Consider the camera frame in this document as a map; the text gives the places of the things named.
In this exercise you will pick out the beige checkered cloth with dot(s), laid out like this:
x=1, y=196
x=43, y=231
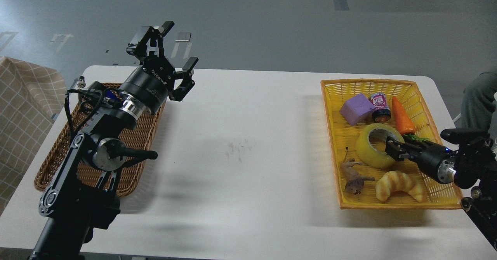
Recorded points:
x=30, y=97

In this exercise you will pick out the orange toy carrot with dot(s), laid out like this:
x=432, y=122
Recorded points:
x=404, y=124

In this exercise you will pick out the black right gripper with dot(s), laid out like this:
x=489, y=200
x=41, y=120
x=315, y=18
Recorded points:
x=434, y=160

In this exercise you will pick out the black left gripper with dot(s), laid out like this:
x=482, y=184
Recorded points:
x=154, y=79

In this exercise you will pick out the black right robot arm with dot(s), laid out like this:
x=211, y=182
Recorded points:
x=472, y=166

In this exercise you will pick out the toy croissant bread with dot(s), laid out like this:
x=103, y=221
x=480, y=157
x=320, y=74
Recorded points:
x=394, y=181

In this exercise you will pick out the yellow tape roll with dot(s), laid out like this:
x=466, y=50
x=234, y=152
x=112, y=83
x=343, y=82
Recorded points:
x=368, y=153

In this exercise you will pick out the brown toy dinosaur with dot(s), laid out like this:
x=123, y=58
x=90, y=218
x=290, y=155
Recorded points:
x=354, y=180

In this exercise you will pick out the small pink can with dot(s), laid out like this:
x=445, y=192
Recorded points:
x=382, y=112

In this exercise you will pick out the purple foam block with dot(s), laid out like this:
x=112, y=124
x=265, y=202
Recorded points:
x=357, y=109

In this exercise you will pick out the yellow plastic basket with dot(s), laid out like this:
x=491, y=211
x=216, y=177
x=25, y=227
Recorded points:
x=341, y=134

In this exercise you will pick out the person in dark clothes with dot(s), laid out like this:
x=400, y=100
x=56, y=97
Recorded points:
x=478, y=109

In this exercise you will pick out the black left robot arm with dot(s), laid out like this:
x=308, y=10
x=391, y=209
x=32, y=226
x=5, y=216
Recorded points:
x=82, y=194

